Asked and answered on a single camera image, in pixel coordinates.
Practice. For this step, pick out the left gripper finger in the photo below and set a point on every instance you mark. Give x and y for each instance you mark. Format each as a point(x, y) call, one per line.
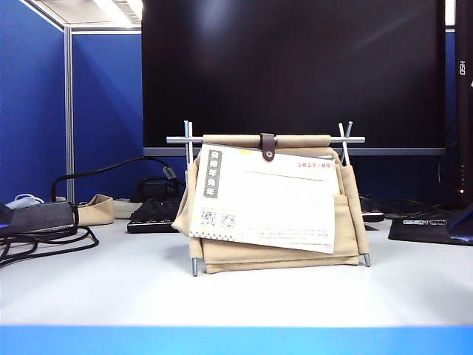
point(4, 214)

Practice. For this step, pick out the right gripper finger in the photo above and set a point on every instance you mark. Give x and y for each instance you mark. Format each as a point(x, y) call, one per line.
point(463, 229)

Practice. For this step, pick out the beige canvas calendar stand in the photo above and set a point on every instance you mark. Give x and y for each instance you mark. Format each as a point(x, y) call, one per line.
point(277, 259)

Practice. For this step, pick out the white May calendar page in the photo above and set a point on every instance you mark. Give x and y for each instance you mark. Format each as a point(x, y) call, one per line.
point(266, 203)

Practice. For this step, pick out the white face mask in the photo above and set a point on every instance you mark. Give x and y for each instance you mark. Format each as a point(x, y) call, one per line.
point(26, 199)

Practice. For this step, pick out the grey rectangular box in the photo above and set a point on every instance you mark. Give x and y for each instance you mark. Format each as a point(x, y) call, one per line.
point(40, 218)

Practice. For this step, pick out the beige fabric pouch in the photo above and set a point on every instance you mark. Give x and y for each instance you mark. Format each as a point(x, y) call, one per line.
point(98, 211)

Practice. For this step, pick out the black HSD monitor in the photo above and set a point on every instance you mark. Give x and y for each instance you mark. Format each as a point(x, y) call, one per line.
point(463, 111)

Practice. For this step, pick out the white power strip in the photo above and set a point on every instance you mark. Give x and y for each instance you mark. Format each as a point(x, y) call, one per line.
point(123, 209)

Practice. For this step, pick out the black keyboard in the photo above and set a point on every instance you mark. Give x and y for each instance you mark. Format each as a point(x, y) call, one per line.
point(155, 218)

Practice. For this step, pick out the black power adapter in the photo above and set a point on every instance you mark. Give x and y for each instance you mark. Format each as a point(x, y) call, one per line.
point(155, 188)

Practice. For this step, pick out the large black monitor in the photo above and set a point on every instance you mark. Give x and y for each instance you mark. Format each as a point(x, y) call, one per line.
point(295, 74)

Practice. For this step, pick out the ceiling light panel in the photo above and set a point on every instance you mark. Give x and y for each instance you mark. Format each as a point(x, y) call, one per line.
point(122, 9)

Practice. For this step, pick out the aluminium partition frame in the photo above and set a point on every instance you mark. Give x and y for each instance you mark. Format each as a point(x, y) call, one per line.
point(69, 111)

